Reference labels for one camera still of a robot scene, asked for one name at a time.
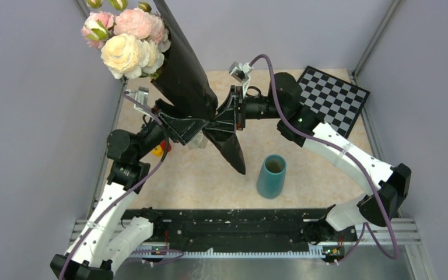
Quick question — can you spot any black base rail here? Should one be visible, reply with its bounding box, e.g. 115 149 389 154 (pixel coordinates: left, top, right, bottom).
122 208 358 253

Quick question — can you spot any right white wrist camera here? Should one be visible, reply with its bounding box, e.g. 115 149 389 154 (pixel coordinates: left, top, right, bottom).
229 61 253 87

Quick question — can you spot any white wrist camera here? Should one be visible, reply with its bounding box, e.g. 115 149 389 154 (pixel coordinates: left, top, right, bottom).
229 61 253 87
124 87 149 107

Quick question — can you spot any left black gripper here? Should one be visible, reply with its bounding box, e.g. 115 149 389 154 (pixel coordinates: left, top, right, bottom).
134 98 209 160

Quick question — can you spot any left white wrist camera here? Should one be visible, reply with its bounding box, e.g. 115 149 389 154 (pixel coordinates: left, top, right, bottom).
124 87 149 107

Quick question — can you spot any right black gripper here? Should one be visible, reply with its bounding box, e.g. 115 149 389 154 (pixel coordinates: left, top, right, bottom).
205 87 285 134

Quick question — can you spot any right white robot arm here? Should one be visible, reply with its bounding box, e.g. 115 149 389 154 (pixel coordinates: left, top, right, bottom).
261 75 412 240

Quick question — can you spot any flower bouquet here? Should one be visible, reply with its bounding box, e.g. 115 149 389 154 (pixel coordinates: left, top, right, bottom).
80 1 246 174

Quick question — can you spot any red yellow toy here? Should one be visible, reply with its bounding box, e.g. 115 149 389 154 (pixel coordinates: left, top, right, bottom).
152 140 172 157

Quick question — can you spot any black white checkerboard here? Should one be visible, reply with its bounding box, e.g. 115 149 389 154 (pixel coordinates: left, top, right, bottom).
297 66 370 138

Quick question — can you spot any purple cable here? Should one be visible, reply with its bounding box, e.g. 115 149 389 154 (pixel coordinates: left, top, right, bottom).
248 54 401 264
58 92 186 280

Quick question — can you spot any teal ceramic vase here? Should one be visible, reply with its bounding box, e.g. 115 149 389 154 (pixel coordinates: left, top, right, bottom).
256 155 287 199

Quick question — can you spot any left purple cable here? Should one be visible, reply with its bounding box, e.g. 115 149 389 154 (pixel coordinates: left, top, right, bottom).
58 92 186 280

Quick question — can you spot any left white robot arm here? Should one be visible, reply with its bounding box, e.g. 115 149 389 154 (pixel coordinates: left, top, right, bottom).
50 111 174 279

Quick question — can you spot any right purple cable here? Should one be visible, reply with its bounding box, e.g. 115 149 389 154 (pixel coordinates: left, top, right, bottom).
248 54 401 264

